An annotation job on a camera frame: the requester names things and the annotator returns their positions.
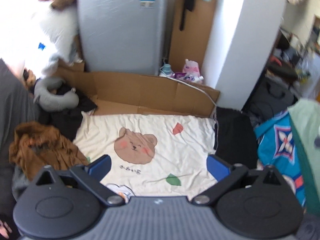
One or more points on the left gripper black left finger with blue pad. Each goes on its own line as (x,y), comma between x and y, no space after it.
(88,179)

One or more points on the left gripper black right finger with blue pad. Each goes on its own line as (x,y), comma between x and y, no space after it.
(228,178)

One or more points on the black jacket with patterned lining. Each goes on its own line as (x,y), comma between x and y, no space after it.
(235,139)

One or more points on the black clothes pile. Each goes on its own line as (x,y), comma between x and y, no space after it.
(68,121)

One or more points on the blue patterned storage bag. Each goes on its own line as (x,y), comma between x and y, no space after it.
(276,146)

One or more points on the brown fuzzy garment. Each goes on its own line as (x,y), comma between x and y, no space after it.
(36,145)

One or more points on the white bear print bedsheet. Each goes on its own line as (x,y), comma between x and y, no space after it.
(151,155)

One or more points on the brown cardboard sheet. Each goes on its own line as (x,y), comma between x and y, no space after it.
(125,93)

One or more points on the dark grey backpack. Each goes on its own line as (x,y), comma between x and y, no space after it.
(270,97)

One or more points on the grey neck pillow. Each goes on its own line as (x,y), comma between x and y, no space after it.
(52,102)

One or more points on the light green fabric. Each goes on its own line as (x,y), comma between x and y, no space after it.
(304,117)

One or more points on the pink detergent bag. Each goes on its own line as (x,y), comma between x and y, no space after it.
(190,72)

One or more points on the teal bottle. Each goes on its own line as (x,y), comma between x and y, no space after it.
(166,71)

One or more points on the upright brown cardboard panel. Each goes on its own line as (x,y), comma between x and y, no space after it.
(191,43)

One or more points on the grey refrigerator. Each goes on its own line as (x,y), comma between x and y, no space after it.
(124,36)

